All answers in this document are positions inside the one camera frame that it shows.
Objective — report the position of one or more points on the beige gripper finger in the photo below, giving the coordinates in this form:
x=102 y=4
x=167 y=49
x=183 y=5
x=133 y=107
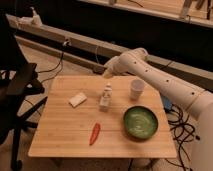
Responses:
x=107 y=74

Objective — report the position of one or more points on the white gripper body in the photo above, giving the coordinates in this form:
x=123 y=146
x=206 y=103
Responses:
x=113 y=66

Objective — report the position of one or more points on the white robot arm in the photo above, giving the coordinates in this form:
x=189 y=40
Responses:
x=196 y=101

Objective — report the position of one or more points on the white ceramic cup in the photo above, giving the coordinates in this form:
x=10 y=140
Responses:
x=136 y=88

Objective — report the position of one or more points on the green ceramic bowl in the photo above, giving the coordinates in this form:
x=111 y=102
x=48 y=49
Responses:
x=140 y=122

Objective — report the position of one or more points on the small clear bottle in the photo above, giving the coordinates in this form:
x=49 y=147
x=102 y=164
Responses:
x=105 y=98

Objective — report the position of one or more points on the wooden table board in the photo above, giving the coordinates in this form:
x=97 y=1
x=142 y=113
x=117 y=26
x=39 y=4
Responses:
x=64 y=131

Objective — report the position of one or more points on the red chili pepper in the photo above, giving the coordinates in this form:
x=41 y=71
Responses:
x=95 y=133

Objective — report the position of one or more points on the blue power adapter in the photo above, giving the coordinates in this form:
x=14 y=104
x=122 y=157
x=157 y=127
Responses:
x=166 y=103

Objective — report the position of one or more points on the black office chair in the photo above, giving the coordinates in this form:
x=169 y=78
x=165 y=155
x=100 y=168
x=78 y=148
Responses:
x=18 y=79

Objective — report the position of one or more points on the white object on ledge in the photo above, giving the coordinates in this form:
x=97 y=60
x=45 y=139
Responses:
x=35 y=19

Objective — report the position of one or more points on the long wooden ledge rail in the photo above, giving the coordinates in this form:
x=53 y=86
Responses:
x=92 y=53

